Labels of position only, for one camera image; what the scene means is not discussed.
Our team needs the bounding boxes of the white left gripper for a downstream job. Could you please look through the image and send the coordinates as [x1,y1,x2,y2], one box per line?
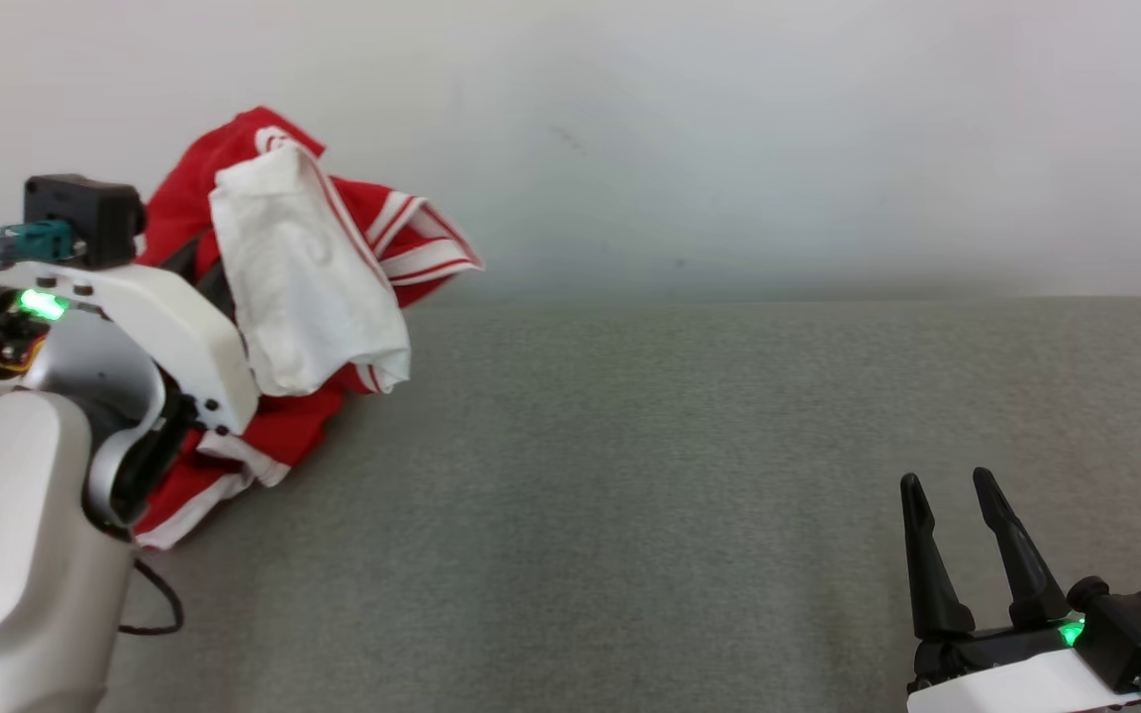
[0,236,259,437]

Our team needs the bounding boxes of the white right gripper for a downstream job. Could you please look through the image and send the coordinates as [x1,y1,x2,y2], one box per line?
[900,467,1141,713]

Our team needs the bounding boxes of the red shorts with white stripes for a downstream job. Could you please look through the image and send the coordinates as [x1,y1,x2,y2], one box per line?
[133,107,356,552]

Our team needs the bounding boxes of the black cable with teal plug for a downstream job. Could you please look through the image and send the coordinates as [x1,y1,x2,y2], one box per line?
[0,220,78,274]

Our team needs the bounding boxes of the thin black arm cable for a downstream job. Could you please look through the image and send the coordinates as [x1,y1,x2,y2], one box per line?
[118,558,185,637]

